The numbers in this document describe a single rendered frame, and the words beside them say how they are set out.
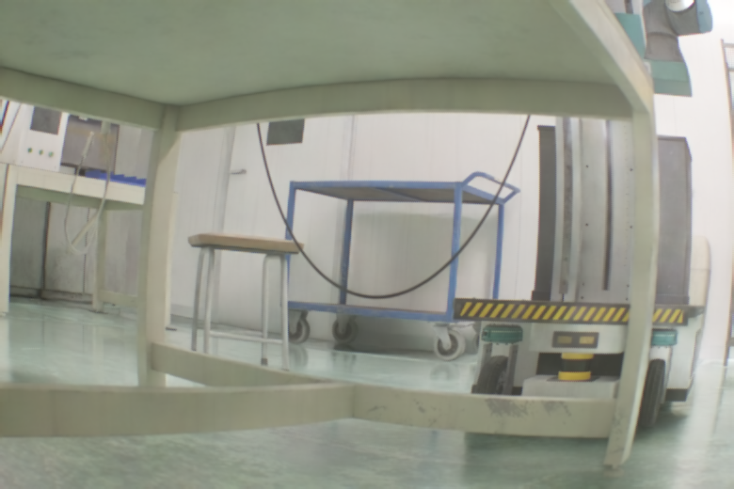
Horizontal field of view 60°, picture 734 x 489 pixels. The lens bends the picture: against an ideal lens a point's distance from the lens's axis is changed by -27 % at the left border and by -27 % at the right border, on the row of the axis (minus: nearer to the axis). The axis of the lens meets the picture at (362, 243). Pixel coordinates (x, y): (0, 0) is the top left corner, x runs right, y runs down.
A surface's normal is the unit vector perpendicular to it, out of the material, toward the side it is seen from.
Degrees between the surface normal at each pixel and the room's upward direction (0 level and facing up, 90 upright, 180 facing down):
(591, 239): 90
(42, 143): 90
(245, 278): 90
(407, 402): 90
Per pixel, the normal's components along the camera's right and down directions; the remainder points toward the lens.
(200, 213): -0.52, -0.08
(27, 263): 0.85, 0.04
